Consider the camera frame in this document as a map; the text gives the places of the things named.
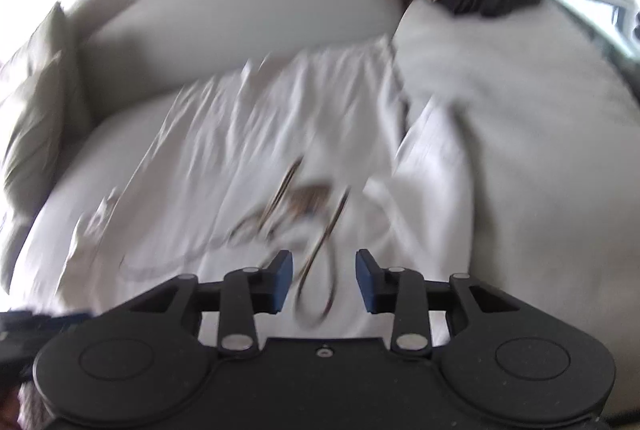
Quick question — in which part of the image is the grey sofa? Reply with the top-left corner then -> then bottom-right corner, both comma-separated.
10,0 -> 639,417

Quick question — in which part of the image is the light grey garment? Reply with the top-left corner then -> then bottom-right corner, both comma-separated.
8,34 -> 476,346

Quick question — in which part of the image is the front olive cushion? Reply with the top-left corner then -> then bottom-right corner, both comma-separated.
1,4 -> 93,217

